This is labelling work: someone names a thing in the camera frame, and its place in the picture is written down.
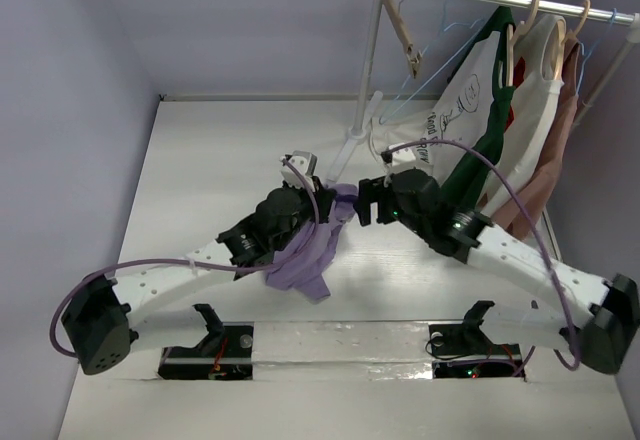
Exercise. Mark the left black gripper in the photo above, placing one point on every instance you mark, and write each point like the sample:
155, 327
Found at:
322, 197

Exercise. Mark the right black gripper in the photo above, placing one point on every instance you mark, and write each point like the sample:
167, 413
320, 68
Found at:
370, 198

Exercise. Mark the purple t shirt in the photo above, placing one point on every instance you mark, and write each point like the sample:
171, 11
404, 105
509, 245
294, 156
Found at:
305, 272

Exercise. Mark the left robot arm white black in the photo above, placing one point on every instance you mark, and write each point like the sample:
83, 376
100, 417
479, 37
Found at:
103, 316

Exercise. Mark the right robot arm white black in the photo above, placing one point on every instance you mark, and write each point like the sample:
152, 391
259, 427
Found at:
598, 318

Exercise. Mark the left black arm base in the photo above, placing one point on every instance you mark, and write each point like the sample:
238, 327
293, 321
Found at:
223, 354

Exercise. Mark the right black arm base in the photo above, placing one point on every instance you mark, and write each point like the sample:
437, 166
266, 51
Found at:
461, 350

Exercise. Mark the dark green t shirt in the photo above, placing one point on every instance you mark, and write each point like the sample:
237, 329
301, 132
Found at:
465, 175

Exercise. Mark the cream printed t shirt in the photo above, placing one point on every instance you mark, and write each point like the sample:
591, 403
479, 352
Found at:
462, 112

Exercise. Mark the wooden clip hanger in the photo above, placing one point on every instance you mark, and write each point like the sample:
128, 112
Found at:
412, 54

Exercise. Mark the pink shirt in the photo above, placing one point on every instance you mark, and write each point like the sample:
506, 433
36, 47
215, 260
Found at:
496, 203

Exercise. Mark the wooden hanger left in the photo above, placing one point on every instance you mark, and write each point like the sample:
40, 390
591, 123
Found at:
513, 34

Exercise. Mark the wooden hanger right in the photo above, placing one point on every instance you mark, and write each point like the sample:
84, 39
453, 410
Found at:
563, 35

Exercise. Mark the white tank top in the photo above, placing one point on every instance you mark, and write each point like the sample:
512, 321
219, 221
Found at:
534, 103

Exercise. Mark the red garment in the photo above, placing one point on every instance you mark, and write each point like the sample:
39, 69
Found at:
518, 78

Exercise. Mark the white clothes rack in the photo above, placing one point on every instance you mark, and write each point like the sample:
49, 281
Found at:
367, 102

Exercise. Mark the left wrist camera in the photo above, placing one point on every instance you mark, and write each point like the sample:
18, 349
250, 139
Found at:
298, 166

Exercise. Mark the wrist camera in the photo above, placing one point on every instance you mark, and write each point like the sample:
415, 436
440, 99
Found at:
397, 158
298, 166

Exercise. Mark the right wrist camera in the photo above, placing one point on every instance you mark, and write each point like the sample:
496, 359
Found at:
397, 158

